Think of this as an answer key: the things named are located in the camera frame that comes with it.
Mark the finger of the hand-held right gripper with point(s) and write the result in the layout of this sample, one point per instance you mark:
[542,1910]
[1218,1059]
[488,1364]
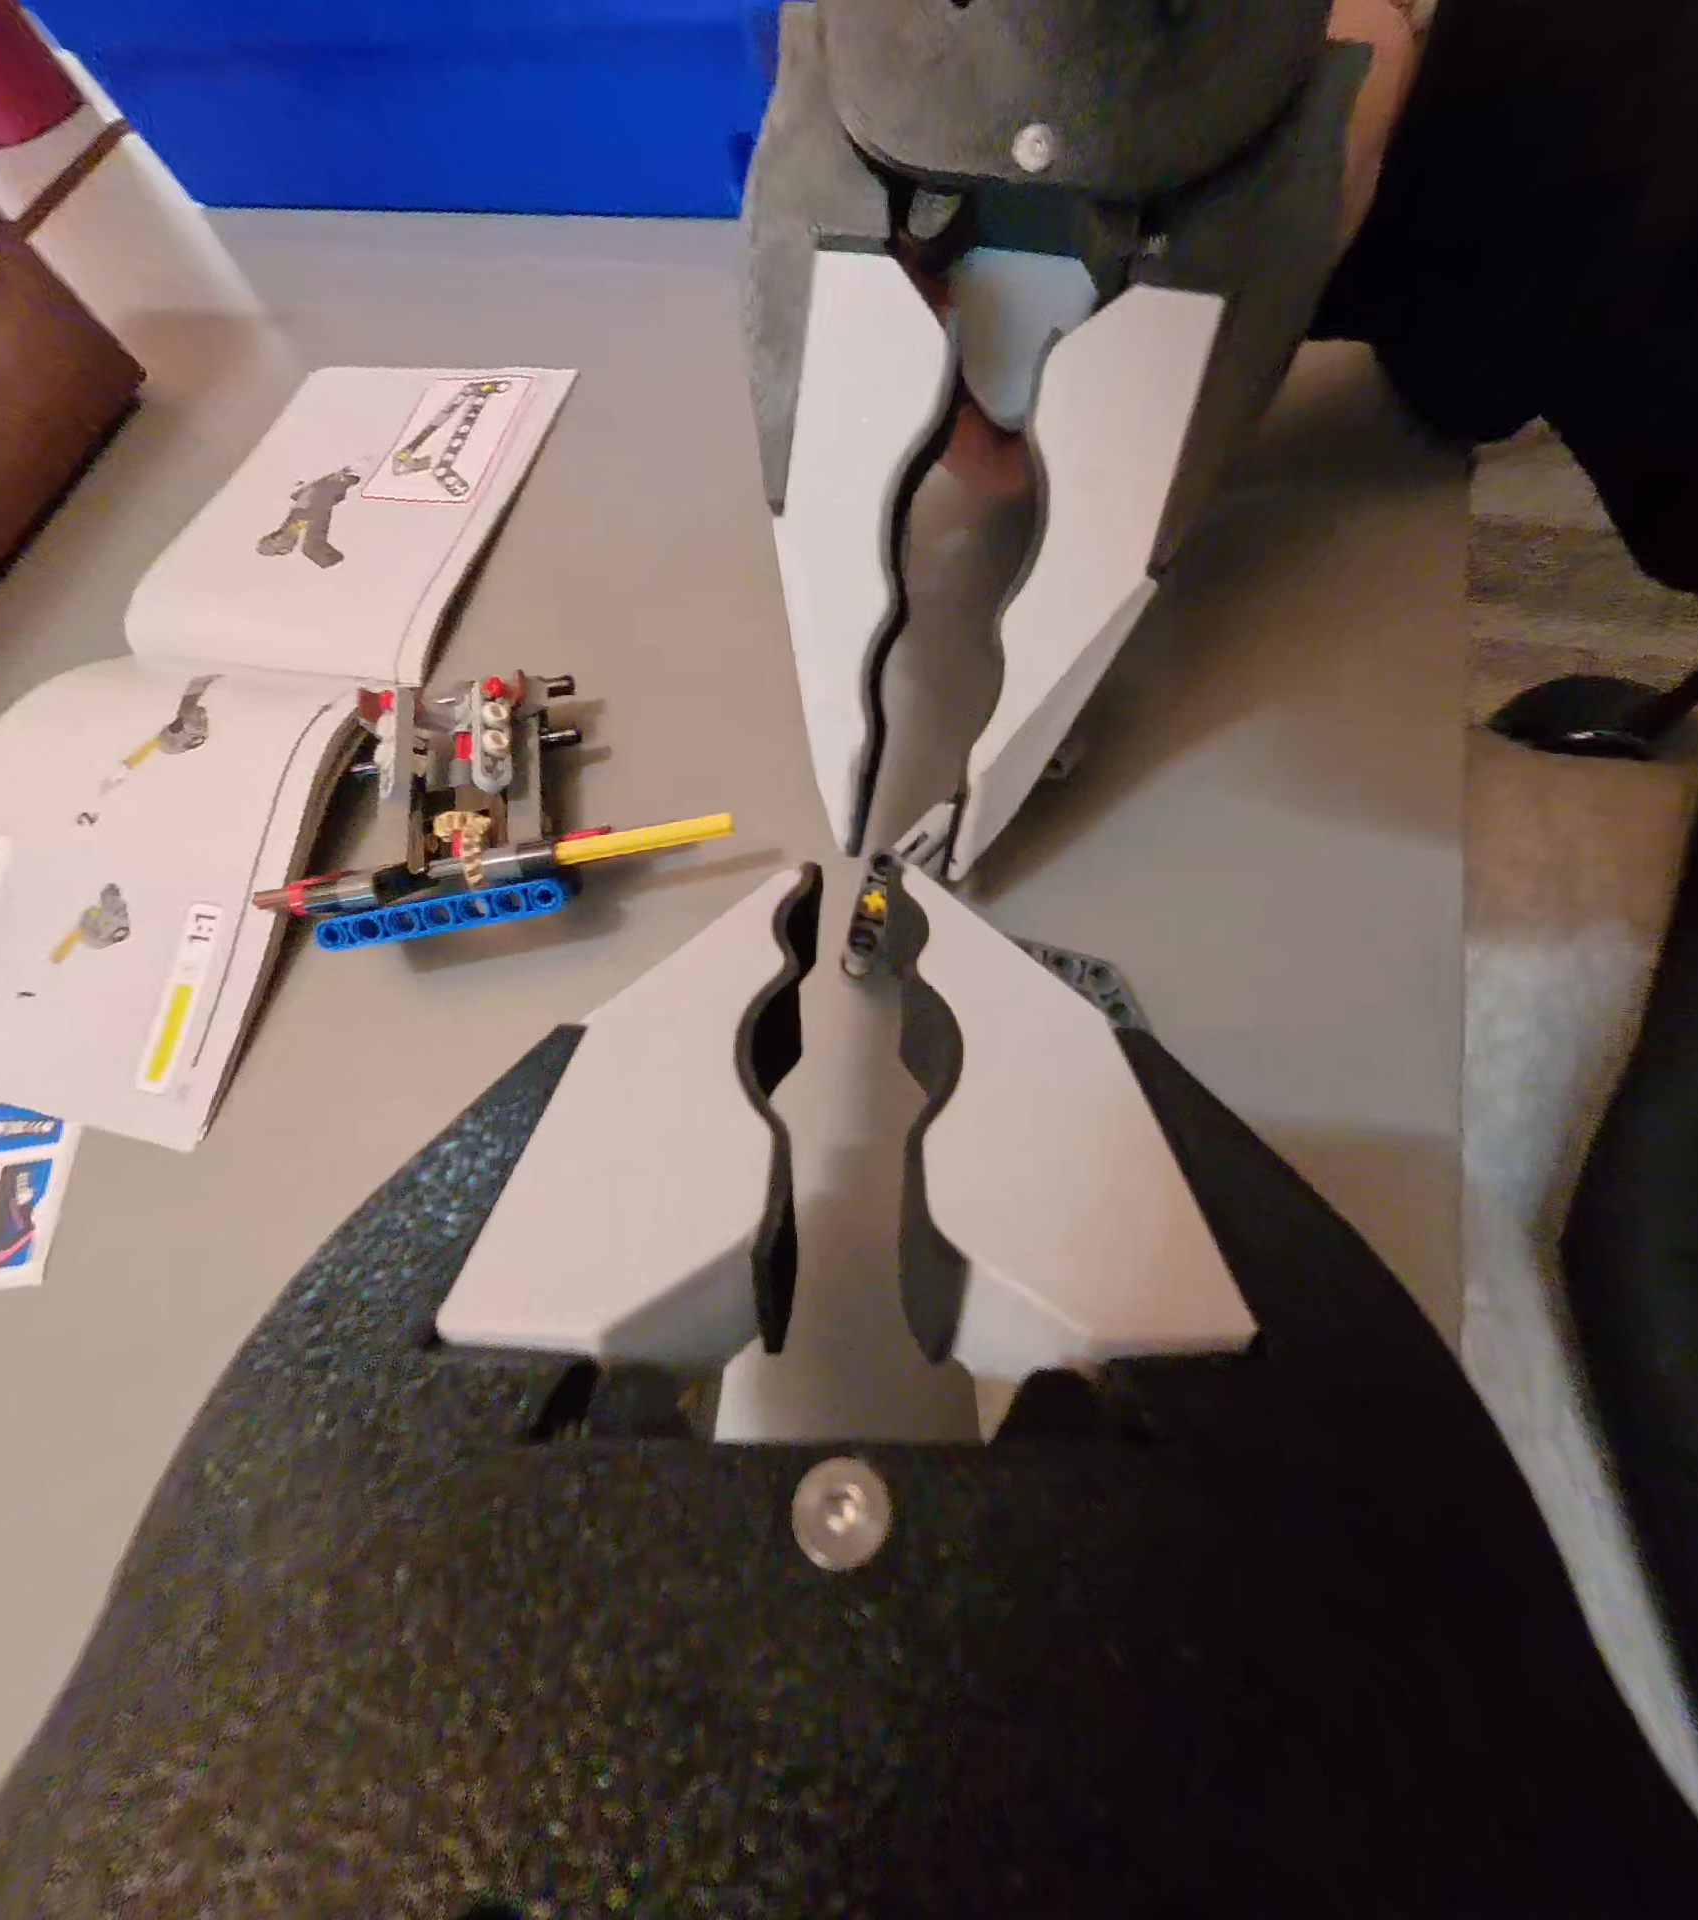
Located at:
[849,494]
[1113,480]

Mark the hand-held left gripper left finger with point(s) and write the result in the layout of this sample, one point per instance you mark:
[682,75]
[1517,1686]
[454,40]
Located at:
[594,1200]

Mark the lego assembly with blue beam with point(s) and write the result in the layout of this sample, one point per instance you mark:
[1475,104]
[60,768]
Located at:
[445,914]

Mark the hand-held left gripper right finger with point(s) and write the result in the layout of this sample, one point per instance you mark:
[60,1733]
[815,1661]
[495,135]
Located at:
[1089,1185]

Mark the white block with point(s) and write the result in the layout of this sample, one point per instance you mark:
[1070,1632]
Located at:
[128,224]

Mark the person's right forearm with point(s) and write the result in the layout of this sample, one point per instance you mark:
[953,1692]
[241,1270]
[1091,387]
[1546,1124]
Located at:
[1615,224]

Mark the blue storage bin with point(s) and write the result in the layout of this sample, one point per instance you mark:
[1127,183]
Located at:
[414,90]

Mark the small grey lego connector piece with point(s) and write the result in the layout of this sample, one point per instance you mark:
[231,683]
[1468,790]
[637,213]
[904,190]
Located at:
[872,908]

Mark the person's right hand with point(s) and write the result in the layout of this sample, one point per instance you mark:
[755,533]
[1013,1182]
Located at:
[981,447]

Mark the maroon cylinder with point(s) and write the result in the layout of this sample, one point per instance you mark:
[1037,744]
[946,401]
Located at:
[32,68]

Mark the white lego instruction booklet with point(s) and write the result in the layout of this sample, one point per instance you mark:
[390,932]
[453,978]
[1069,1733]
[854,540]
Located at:
[338,525]

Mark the dark grey lego beam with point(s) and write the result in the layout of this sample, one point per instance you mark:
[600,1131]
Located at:
[1089,983]

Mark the black chair base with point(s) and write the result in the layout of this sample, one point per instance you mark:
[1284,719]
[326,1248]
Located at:
[1584,713]

